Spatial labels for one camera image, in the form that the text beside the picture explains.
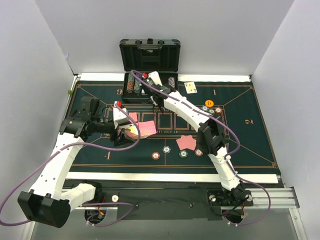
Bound red playing card deck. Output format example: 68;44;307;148
123;120;157;140

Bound red card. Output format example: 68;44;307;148
129;112;138;122
176;138;195;150

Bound face-up card seat one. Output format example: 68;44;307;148
184;82;198;94

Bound red poker chip stack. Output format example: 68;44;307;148
151;152;161;160

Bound blue poker chip stack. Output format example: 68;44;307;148
162;146;171;154

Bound orange big blind button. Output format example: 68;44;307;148
205;99;214;108

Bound green poker chip stack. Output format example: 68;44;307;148
178;150;188;158

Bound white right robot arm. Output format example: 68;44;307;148
143;77;248;205

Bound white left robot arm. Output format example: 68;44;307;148
17;96;134;228

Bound lilac chips in case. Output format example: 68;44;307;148
168;77;176;89

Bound purple green chips in case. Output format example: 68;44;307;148
133;78;142;94

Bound green red chips in case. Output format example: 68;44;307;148
126;73;135;94

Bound green poker table mat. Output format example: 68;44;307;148
71;82;281;175

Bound black poker chip case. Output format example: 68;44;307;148
119;38;181;104

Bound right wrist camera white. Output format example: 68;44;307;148
148;71;163;86

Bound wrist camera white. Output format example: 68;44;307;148
112;107;129;128
148;71;163;86

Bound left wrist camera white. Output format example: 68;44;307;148
112;107;129;128

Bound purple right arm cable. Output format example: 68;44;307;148
131;69;272;227

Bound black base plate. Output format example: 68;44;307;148
89;180;253;222

